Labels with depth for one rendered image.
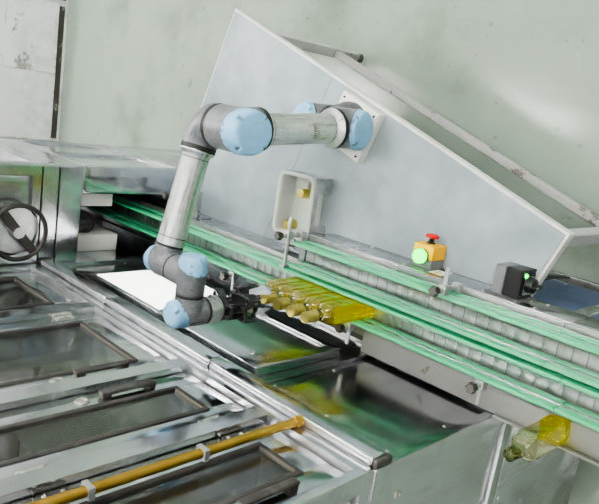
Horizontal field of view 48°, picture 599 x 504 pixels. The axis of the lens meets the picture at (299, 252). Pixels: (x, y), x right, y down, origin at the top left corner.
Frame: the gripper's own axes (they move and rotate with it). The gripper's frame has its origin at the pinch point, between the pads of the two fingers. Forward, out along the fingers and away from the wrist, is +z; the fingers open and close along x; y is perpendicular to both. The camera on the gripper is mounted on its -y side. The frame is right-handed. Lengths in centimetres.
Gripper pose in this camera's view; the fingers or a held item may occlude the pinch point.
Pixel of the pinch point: (265, 298)
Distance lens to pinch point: 198.3
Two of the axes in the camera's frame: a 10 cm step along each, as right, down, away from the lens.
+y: 7.0, 2.7, -6.7
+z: 7.0, -0.6, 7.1
